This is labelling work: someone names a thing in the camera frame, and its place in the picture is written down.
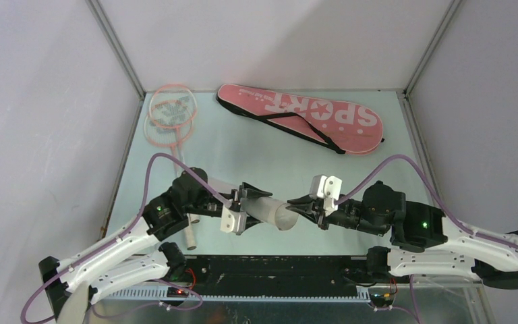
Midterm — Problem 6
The white shuttlecock tube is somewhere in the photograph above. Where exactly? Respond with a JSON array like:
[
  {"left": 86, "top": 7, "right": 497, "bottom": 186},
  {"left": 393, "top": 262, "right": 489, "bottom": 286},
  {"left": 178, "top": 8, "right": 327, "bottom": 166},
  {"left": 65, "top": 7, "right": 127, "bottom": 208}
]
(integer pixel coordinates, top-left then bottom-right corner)
[{"left": 205, "top": 178, "right": 299, "bottom": 232}]

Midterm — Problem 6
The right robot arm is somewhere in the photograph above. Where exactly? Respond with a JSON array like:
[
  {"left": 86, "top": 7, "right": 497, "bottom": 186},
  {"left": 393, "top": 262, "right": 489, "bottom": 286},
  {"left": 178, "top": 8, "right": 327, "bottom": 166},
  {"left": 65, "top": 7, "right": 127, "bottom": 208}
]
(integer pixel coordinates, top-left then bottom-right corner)
[{"left": 287, "top": 181, "right": 518, "bottom": 290}]

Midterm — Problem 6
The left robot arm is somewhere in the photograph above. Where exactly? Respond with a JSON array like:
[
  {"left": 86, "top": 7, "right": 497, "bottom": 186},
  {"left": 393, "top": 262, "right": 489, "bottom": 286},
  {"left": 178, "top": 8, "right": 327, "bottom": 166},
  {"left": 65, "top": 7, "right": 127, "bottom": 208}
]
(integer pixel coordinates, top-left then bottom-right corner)
[{"left": 38, "top": 167, "right": 272, "bottom": 323}]

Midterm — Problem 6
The pink sport racket bag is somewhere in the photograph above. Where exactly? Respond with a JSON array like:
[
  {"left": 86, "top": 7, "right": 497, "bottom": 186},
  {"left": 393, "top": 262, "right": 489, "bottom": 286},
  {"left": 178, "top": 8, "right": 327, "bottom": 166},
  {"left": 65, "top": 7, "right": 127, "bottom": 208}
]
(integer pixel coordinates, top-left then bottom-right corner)
[{"left": 216, "top": 84, "right": 384, "bottom": 155}]

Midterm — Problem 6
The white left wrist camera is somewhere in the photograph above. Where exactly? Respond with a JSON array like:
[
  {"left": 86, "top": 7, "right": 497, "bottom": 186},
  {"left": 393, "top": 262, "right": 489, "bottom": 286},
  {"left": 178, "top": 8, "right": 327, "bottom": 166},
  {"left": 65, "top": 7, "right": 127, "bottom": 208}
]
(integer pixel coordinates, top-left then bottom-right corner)
[{"left": 220, "top": 202, "right": 248, "bottom": 236}]

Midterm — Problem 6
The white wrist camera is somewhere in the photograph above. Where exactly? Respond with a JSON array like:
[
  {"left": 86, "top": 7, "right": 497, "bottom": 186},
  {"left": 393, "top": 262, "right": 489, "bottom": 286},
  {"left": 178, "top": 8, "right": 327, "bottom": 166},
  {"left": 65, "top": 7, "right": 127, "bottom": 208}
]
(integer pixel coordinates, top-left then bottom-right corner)
[
  {"left": 220, "top": 202, "right": 248, "bottom": 236},
  {"left": 309, "top": 175, "right": 343, "bottom": 217}
]

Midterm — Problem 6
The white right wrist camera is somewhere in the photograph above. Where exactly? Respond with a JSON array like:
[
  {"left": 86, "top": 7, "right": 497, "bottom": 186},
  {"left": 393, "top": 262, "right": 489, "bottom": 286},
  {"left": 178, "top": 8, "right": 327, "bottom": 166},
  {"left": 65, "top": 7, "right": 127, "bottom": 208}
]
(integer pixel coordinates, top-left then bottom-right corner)
[{"left": 309, "top": 175, "right": 343, "bottom": 217}]

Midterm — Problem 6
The aluminium front frame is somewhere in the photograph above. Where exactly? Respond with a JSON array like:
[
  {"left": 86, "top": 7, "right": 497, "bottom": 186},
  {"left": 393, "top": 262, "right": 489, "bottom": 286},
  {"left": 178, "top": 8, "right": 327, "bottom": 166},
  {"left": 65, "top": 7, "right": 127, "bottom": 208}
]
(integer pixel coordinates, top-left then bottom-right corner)
[{"left": 76, "top": 254, "right": 479, "bottom": 324}]

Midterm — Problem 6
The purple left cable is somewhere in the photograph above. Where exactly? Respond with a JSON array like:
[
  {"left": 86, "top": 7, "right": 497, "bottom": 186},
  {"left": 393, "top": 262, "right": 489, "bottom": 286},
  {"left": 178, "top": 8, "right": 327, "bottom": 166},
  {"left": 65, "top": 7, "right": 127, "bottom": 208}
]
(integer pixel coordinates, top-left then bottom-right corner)
[{"left": 20, "top": 153, "right": 237, "bottom": 324}]

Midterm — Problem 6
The purple cable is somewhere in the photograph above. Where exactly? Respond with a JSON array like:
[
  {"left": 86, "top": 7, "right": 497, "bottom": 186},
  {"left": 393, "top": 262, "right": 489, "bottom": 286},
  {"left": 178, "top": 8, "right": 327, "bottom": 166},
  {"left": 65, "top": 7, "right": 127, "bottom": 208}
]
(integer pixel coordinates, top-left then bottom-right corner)
[
  {"left": 20, "top": 153, "right": 237, "bottom": 324},
  {"left": 333, "top": 155, "right": 518, "bottom": 269}
]

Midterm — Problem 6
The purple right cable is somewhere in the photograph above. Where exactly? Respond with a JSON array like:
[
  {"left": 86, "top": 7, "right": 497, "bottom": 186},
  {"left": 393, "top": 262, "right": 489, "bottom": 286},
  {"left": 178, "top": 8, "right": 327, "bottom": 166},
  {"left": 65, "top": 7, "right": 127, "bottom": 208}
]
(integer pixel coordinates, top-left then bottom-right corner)
[{"left": 333, "top": 155, "right": 518, "bottom": 269}]

